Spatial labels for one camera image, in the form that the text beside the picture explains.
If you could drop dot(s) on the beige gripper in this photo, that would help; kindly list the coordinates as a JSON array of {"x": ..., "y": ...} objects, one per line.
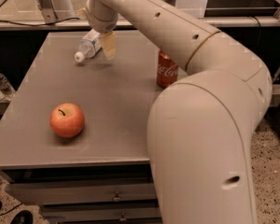
[{"x": 104, "y": 25}]

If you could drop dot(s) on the clear plastic water bottle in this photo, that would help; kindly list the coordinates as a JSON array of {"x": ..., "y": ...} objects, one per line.
[{"x": 89, "y": 45}]

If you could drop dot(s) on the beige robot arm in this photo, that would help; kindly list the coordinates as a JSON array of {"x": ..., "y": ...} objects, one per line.
[{"x": 199, "y": 130}]

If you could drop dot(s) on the red apple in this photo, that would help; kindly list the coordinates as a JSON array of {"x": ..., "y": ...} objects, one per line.
[{"x": 67, "y": 120}]

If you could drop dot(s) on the small background water bottle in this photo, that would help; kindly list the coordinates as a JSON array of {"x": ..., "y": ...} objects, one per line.
[{"x": 5, "y": 86}]

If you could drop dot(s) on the red Coca-Cola can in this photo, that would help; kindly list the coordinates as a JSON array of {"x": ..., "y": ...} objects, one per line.
[{"x": 167, "y": 70}]

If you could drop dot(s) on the grey drawer cabinet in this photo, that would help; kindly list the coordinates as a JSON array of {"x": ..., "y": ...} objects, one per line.
[{"x": 73, "y": 140}]

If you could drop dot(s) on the upper grey drawer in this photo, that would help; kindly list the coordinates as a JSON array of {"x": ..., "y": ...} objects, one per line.
[{"x": 83, "y": 191}]

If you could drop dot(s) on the grey drawer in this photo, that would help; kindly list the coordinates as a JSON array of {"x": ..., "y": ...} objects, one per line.
[
  {"x": 101, "y": 211},
  {"x": 83, "y": 191}
]

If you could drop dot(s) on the lower grey drawer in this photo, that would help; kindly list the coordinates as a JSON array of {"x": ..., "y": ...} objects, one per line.
[{"x": 101, "y": 211}]

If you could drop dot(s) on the metal railing post left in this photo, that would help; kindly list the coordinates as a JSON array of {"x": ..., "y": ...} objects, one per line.
[{"x": 47, "y": 11}]

